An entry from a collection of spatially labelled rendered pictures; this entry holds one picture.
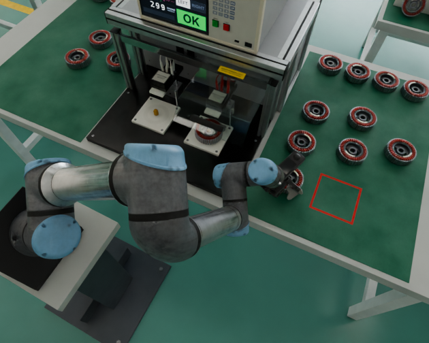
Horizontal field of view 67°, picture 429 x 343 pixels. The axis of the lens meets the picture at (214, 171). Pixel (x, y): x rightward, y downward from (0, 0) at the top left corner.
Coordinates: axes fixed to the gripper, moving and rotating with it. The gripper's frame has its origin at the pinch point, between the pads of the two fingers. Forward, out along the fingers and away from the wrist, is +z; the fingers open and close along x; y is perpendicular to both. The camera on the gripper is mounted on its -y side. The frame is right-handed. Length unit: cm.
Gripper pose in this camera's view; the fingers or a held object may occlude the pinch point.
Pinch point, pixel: (288, 178)
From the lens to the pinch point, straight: 124.8
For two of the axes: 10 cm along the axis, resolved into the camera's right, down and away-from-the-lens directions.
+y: -6.5, 7.4, 1.7
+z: 3.9, 1.3, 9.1
